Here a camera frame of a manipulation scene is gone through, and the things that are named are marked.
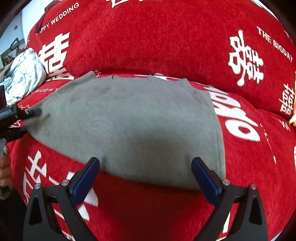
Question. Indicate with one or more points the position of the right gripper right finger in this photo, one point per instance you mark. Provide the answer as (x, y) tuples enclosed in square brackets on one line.
[(249, 221)]

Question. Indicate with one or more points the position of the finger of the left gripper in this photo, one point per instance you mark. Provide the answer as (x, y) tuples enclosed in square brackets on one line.
[(28, 113)]

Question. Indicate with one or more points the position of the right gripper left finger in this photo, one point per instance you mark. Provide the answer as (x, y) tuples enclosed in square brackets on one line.
[(40, 221)]

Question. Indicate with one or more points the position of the grey knit sweater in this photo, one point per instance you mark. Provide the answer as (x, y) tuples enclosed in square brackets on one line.
[(140, 129)]

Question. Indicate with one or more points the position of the person's left hand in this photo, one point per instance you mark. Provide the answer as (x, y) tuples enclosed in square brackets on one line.
[(5, 175)]

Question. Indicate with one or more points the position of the white floral patterned cloth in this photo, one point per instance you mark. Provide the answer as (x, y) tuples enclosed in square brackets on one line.
[(22, 76)]

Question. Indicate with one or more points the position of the red wedding blanket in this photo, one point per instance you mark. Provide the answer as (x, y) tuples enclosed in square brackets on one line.
[(235, 50)]

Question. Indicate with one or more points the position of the framed picture on wall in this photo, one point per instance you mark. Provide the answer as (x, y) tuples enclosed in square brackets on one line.
[(14, 49)]

